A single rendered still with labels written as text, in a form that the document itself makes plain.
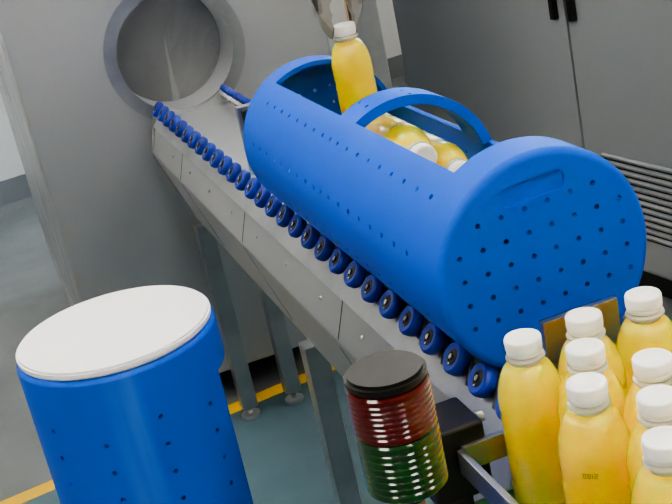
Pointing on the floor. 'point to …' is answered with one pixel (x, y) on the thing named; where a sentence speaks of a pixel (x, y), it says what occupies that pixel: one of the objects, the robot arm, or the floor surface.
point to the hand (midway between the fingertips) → (344, 28)
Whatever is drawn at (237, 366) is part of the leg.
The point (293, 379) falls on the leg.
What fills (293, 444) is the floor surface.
